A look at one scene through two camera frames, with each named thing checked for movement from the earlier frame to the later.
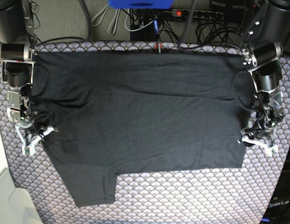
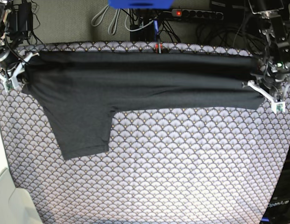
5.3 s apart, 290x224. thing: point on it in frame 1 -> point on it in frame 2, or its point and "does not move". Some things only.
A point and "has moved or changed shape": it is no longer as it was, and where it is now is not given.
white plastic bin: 13,205 does not move
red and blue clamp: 158,44 does not move
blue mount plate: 141,4 does not move
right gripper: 28,115 -> 6,61
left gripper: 263,124 -> 272,73
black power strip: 186,13 does not move
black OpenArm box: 280,209 does not move
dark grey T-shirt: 102,113 has moved or changed shape
